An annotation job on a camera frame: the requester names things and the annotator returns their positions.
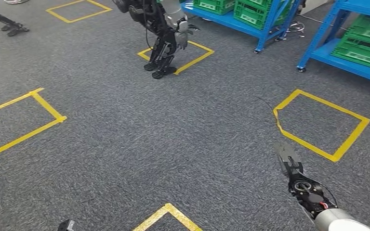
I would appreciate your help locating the black left camera bracket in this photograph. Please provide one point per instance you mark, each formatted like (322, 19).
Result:
(66, 225)

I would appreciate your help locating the black humanoid robot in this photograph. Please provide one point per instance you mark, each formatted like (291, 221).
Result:
(162, 32)

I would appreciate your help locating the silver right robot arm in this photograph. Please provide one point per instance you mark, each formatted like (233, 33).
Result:
(331, 220)

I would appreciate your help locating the person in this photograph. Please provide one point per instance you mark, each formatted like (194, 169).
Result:
(12, 30)

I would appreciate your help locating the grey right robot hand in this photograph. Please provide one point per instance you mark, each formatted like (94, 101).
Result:
(287, 156)

